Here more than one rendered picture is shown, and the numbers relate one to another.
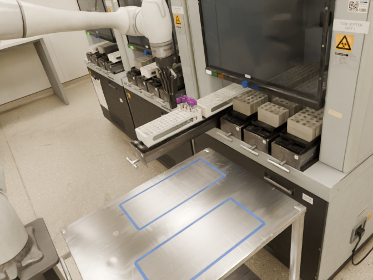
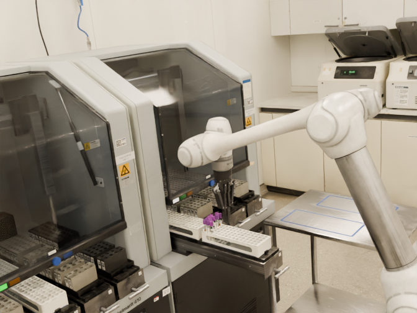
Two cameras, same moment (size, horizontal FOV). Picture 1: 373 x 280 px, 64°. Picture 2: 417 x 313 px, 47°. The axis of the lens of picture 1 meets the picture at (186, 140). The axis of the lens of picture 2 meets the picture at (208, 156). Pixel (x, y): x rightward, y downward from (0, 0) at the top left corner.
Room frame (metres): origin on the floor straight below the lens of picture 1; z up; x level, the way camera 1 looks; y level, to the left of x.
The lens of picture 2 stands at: (1.84, 1.76, 1.75)
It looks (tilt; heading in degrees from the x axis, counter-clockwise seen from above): 16 degrees down; 251
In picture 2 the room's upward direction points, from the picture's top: 6 degrees counter-clockwise
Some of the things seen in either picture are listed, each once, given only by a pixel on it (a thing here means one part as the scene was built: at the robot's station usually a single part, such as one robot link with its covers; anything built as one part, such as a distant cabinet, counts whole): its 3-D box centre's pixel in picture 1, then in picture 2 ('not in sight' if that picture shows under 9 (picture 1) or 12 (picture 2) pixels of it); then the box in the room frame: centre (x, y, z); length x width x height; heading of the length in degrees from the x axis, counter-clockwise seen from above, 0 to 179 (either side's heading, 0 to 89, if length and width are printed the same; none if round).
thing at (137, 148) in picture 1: (195, 123); (211, 244); (1.25, -0.06, 0.78); 0.73 x 0.14 x 0.09; 120
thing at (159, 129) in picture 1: (170, 125); (235, 240); (1.18, 0.06, 0.83); 0.30 x 0.10 x 0.06; 120
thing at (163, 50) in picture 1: (162, 48); (221, 162); (1.20, 0.03, 1.17); 0.09 x 0.09 x 0.06
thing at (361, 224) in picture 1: (359, 231); not in sight; (0.86, -0.71, 0.29); 0.11 x 0.03 x 0.10; 120
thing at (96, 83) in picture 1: (98, 92); not in sight; (2.80, 0.76, 0.43); 0.27 x 0.02 x 0.36; 30
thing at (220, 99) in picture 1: (223, 99); (180, 225); (1.34, -0.21, 0.83); 0.30 x 0.10 x 0.06; 120
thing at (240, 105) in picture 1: (242, 106); (203, 210); (1.20, -0.28, 0.85); 0.12 x 0.02 x 0.06; 31
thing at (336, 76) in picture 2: not in sight; (362, 64); (-0.81, -1.70, 1.22); 0.62 x 0.56 x 0.64; 28
